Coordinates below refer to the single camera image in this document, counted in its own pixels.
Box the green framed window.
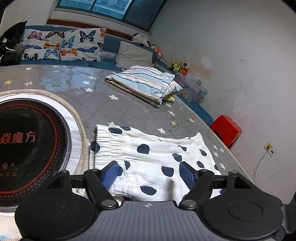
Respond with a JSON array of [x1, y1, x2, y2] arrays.
[[47, 0, 168, 33]]

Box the clear plastic storage box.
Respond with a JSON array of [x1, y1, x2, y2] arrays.
[[174, 72, 208, 103]]

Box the round black induction cooktop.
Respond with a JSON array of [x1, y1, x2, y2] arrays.
[[0, 89, 89, 212]]

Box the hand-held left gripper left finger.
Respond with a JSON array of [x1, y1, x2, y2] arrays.
[[46, 160, 119, 210]]

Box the grey pillow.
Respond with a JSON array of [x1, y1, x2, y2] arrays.
[[115, 40, 154, 69]]

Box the butterfly print blanket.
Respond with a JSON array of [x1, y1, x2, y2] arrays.
[[20, 27, 107, 62]]

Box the white wall socket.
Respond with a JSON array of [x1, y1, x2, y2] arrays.
[[264, 142, 277, 157]]

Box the blue sofa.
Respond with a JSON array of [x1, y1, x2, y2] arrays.
[[0, 24, 213, 127]]

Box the folded striped cloth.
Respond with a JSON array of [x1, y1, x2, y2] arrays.
[[105, 65, 183, 108]]

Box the black jacket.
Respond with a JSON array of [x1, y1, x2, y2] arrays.
[[0, 21, 28, 66]]

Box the panda plush toy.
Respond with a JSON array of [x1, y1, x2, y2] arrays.
[[132, 32, 152, 47]]

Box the pink plush toy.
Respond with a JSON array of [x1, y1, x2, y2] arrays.
[[151, 45, 164, 58]]

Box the red plastic stool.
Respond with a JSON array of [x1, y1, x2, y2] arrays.
[[209, 114, 243, 149]]

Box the yellow cloth piece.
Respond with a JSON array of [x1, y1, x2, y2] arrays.
[[165, 94, 182, 103]]

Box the white polka dot pants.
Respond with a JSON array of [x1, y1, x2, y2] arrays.
[[88, 124, 226, 202]]

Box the white cable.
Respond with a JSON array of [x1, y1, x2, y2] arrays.
[[253, 152, 267, 184]]

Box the orange plush toy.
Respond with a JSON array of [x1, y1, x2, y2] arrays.
[[179, 62, 190, 76]]

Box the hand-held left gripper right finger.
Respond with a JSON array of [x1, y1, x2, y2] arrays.
[[179, 161, 252, 210]]

